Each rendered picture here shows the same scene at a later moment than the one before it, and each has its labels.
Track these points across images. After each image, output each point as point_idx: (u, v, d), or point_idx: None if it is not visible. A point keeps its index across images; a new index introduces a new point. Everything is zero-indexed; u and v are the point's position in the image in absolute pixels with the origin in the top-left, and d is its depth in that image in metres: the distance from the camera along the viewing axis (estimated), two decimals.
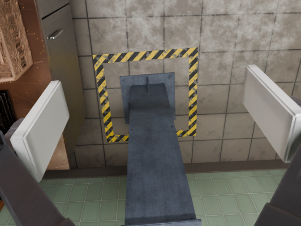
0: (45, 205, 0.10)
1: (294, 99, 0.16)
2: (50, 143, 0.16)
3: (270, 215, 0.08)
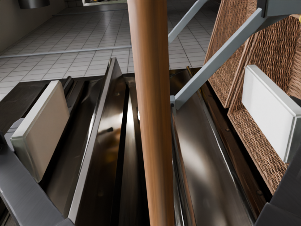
0: (45, 205, 0.10)
1: (294, 99, 0.16)
2: (50, 143, 0.16)
3: (270, 215, 0.08)
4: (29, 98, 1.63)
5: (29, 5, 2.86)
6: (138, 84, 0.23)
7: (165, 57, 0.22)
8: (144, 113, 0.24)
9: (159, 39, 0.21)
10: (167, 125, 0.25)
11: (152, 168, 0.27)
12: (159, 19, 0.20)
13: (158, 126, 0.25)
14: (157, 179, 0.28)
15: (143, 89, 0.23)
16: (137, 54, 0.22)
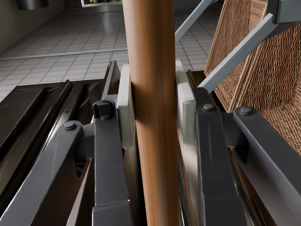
0: (120, 180, 0.10)
1: (201, 89, 0.18)
2: (134, 116, 0.18)
3: (212, 205, 0.08)
4: (26, 103, 1.59)
5: (28, 6, 2.82)
6: (138, 117, 0.19)
7: (172, 86, 0.18)
8: (145, 151, 0.20)
9: (164, 64, 0.16)
10: (173, 164, 0.21)
11: (155, 212, 0.23)
12: (165, 41, 0.16)
13: (162, 166, 0.20)
14: (161, 224, 0.23)
15: (144, 124, 0.19)
16: (136, 82, 0.17)
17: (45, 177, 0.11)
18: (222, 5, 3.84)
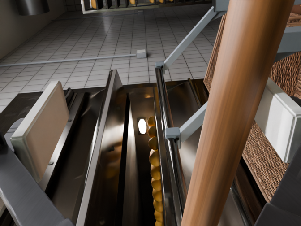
0: (45, 205, 0.10)
1: (295, 99, 0.16)
2: (50, 143, 0.16)
3: (270, 215, 0.08)
4: (28, 111, 1.61)
5: (29, 11, 2.84)
6: (212, 124, 0.17)
7: (261, 95, 0.16)
8: (209, 160, 0.18)
9: (264, 72, 0.14)
10: (233, 176, 0.19)
11: (199, 221, 0.21)
12: (274, 46, 0.14)
13: (224, 177, 0.18)
14: None
15: (218, 132, 0.17)
16: (225, 86, 0.15)
17: None
18: None
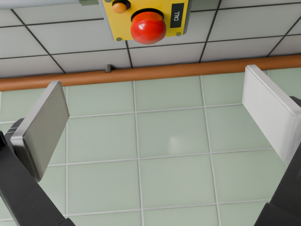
0: (45, 205, 0.10)
1: (294, 99, 0.16)
2: (50, 143, 0.16)
3: (270, 215, 0.08)
4: None
5: None
6: None
7: None
8: None
9: None
10: None
11: None
12: None
13: None
14: None
15: None
16: None
17: None
18: None
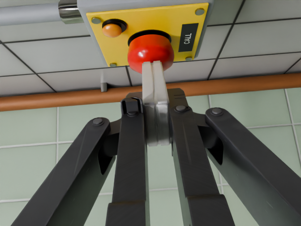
0: (139, 178, 0.10)
1: (178, 91, 0.18)
2: None
3: (198, 207, 0.08)
4: None
5: None
6: None
7: None
8: None
9: None
10: None
11: None
12: None
13: None
14: None
15: None
16: None
17: (68, 172, 0.11)
18: None
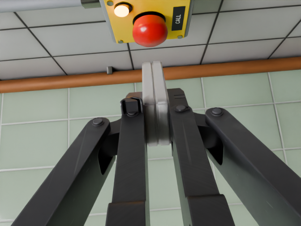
0: (139, 178, 0.10)
1: (178, 91, 0.18)
2: None
3: (198, 207, 0.08)
4: None
5: None
6: None
7: None
8: None
9: None
10: None
11: None
12: None
13: None
14: None
15: None
16: None
17: (68, 172, 0.11)
18: None
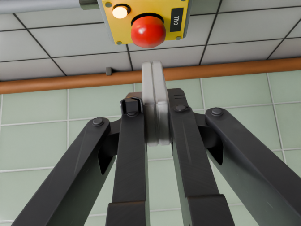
0: (139, 178, 0.10)
1: (178, 91, 0.18)
2: None
3: (198, 207, 0.08)
4: None
5: None
6: None
7: None
8: None
9: None
10: None
11: None
12: None
13: None
14: None
15: None
16: None
17: (68, 172, 0.11)
18: None
